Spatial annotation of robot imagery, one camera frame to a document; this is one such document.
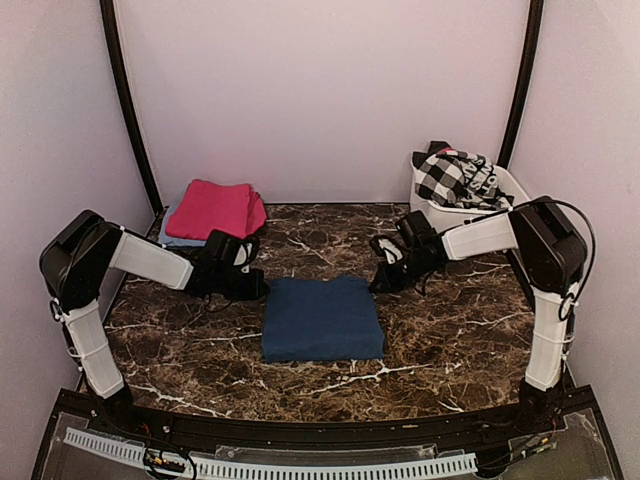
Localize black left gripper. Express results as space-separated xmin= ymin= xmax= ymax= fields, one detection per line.
xmin=214 ymin=265 xmax=269 ymax=300

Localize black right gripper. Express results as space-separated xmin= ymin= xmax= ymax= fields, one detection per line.
xmin=369 ymin=250 xmax=435 ymax=292

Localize pink trousers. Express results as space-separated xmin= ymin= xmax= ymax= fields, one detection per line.
xmin=167 ymin=179 xmax=267 ymax=241

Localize dark blue garment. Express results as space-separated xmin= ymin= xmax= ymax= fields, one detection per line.
xmin=262 ymin=275 xmax=385 ymax=363

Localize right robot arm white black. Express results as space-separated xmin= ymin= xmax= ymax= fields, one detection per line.
xmin=369 ymin=196 xmax=596 ymax=434

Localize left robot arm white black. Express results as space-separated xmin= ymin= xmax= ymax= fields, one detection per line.
xmin=39 ymin=210 xmax=270 ymax=436

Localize white plastic laundry bin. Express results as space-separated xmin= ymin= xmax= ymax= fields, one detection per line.
xmin=408 ymin=162 xmax=534 ymax=231

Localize folded light blue shirt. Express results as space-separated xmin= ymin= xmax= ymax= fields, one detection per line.
xmin=158 ymin=201 xmax=206 ymax=248

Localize black white checkered shirt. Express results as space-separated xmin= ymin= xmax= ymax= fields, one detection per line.
xmin=411 ymin=141 xmax=463 ymax=208

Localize black shirt white lettering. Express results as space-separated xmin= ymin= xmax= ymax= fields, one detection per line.
xmin=447 ymin=150 xmax=513 ymax=210

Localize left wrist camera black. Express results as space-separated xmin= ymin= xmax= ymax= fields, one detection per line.
xmin=202 ymin=230 xmax=252 ymax=266

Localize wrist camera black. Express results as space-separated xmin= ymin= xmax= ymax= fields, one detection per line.
xmin=395 ymin=210 xmax=437 ymax=248
xmin=202 ymin=230 xmax=252 ymax=266

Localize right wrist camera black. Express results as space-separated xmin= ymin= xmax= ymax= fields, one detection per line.
xmin=395 ymin=210 xmax=437 ymax=248

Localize white slotted cable duct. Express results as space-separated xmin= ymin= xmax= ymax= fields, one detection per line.
xmin=63 ymin=427 xmax=478 ymax=479

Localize black curved front rail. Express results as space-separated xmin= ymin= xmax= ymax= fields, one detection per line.
xmin=67 ymin=395 xmax=552 ymax=452

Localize left black corner post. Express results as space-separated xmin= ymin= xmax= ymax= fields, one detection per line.
xmin=99 ymin=0 xmax=163 ymax=214

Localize black corner post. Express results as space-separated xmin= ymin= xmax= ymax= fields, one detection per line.
xmin=99 ymin=0 xmax=163 ymax=214
xmin=498 ymin=0 xmax=545 ymax=169

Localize right black corner post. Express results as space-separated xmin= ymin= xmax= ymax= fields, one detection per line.
xmin=498 ymin=0 xmax=545 ymax=169

